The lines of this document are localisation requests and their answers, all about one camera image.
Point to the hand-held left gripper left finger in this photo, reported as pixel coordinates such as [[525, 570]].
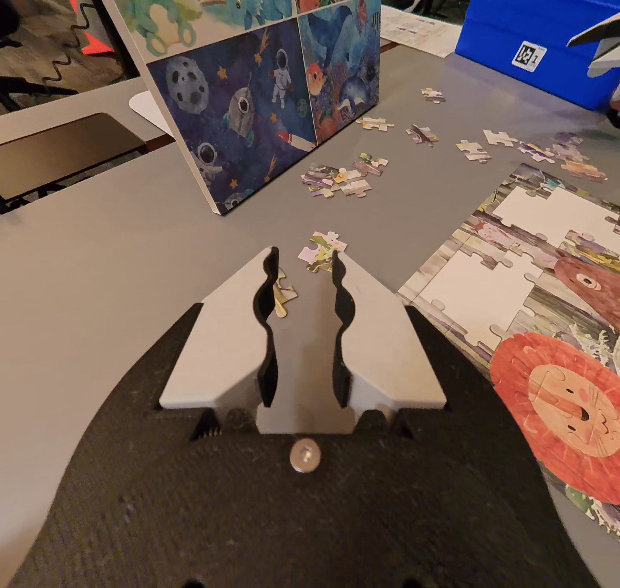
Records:
[[218, 355]]

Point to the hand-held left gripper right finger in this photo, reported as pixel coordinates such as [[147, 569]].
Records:
[[387, 355]]

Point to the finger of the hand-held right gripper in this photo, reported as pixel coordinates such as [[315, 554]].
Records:
[[603, 33], [608, 63]]

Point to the animal jigsaw puzzle board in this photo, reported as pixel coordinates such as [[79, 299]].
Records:
[[474, 292]]

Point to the jigsaw pieces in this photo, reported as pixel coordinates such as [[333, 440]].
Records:
[[499, 138]]

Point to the pink green jigsaw piece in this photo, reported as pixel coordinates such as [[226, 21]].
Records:
[[322, 254]]

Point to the person's right hand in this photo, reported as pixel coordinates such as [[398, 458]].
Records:
[[616, 98]]

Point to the blue plastic bin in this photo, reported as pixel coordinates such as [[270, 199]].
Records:
[[503, 17]]

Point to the printed paper sheet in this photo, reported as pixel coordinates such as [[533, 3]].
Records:
[[416, 31]]

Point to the puzzle box with pictures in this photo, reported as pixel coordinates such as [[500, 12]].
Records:
[[242, 113]]

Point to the beige table flap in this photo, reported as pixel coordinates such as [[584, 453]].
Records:
[[63, 157]]

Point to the orange traffic cone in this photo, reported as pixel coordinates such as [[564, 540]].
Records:
[[93, 45]]

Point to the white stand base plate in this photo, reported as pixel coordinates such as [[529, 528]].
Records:
[[145, 108]]

